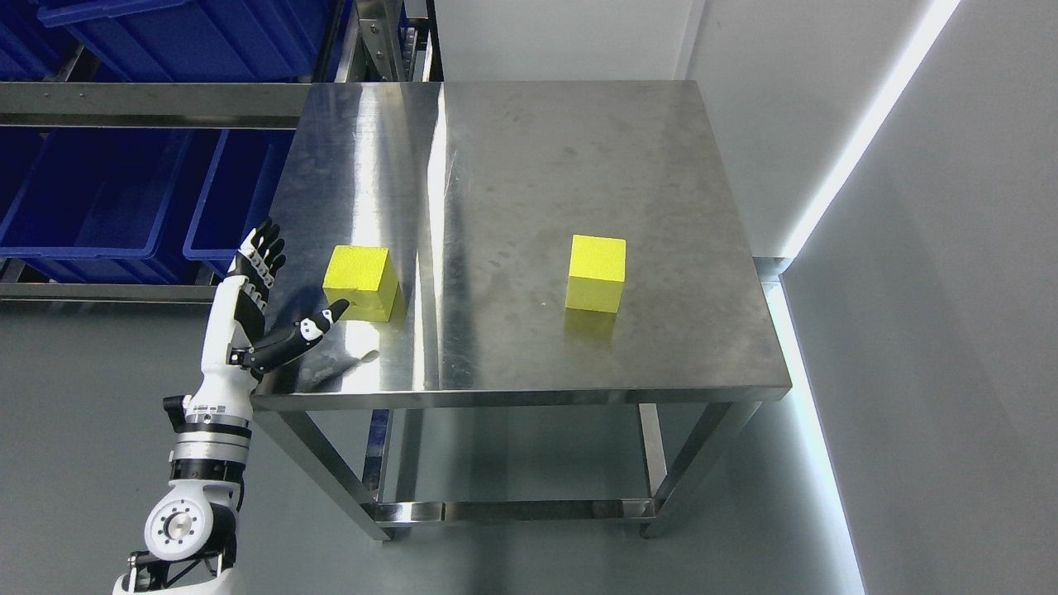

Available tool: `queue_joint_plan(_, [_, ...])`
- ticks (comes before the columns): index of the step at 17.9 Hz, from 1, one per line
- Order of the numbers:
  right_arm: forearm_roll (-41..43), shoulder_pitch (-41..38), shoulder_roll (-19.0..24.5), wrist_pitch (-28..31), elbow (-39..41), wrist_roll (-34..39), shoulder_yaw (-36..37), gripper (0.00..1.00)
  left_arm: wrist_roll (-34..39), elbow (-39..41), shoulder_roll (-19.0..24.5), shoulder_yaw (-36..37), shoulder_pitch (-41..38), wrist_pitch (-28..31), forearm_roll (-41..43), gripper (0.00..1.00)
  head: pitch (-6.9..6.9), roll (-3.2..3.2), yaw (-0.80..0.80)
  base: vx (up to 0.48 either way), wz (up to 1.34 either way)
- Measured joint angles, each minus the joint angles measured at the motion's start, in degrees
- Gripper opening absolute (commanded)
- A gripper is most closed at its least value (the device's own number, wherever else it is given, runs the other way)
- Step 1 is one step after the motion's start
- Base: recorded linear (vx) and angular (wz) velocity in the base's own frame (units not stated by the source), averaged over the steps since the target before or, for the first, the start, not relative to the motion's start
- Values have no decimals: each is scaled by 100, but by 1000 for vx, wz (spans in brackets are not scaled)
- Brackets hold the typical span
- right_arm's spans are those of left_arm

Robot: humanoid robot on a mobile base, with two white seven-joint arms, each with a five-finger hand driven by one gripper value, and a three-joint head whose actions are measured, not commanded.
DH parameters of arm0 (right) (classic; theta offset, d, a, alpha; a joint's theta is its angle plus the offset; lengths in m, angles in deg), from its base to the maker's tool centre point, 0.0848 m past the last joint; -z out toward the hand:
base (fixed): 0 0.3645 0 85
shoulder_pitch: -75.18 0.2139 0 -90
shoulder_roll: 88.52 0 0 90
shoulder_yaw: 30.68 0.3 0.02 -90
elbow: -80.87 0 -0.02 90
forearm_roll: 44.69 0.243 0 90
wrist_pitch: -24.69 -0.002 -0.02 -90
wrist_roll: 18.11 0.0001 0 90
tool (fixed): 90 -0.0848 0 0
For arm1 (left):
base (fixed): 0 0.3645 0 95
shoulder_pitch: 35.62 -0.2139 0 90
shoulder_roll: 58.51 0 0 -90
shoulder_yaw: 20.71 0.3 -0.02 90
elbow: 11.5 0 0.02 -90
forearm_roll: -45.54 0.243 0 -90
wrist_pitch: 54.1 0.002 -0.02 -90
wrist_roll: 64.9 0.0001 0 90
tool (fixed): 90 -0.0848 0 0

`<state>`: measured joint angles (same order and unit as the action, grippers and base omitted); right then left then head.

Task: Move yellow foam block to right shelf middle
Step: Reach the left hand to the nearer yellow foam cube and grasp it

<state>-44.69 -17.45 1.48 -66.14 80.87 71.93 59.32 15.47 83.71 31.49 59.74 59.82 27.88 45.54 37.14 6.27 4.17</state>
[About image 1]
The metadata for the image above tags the blue bin lower left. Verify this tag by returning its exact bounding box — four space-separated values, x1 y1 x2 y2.
1 128 220 285

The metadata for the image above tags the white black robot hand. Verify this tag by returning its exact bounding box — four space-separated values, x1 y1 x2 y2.
183 218 350 426

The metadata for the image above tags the blue bin upper left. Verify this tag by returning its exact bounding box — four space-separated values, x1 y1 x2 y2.
1 1 338 83

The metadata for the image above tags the stainless steel table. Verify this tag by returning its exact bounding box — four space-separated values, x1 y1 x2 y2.
253 80 791 541

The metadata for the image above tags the yellow foam block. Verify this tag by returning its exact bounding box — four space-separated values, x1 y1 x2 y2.
565 235 627 315
322 245 399 321

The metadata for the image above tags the blue bin beside table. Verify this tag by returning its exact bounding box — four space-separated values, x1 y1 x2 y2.
182 129 294 275

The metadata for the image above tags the steel rack frame left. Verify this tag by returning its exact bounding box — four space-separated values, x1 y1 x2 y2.
1 1 439 304

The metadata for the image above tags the white robot forearm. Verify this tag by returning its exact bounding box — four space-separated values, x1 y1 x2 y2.
112 395 252 594

